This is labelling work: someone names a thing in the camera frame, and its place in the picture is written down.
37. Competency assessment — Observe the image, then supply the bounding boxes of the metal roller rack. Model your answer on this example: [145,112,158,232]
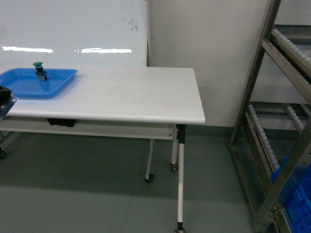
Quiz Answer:
[229,0,311,233]

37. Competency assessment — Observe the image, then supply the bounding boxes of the white table frame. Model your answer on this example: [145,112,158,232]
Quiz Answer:
[0,117,187,233]

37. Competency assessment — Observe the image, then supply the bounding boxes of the green mushroom push button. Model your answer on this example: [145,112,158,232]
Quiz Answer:
[33,62,48,81]

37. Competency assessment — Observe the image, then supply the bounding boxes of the blue plastic tray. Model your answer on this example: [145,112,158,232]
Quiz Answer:
[0,68,78,99]

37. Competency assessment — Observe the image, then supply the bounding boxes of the blue plastic crate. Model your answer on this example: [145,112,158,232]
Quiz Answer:
[285,165,311,233]

